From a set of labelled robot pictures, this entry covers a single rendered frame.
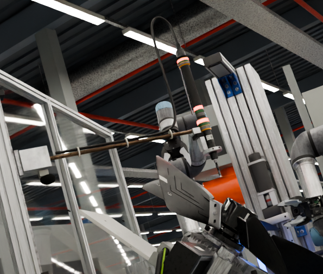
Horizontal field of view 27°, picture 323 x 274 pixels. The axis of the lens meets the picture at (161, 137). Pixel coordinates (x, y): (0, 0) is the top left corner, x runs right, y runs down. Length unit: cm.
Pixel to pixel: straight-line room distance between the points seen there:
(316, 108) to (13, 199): 250
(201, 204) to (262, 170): 114
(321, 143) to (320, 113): 144
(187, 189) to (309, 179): 74
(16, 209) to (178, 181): 50
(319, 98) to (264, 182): 113
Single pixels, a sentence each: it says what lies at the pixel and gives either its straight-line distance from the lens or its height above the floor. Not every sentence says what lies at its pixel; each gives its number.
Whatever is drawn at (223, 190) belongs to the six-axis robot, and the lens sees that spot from 644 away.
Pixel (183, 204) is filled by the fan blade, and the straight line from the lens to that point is 200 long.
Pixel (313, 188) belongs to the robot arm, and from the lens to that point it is 264.
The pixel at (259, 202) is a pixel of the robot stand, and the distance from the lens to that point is 327.
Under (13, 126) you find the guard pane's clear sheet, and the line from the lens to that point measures 265.
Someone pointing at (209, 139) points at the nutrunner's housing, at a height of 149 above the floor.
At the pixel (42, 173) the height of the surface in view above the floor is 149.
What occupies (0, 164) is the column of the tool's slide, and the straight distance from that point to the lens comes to 209.
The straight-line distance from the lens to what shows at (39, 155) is 212.
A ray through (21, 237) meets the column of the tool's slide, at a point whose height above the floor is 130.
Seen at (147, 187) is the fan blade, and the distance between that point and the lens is 232.
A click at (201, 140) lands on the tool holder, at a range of 231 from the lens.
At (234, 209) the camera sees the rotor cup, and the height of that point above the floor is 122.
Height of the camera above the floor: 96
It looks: 15 degrees up
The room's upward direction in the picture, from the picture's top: 17 degrees counter-clockwise
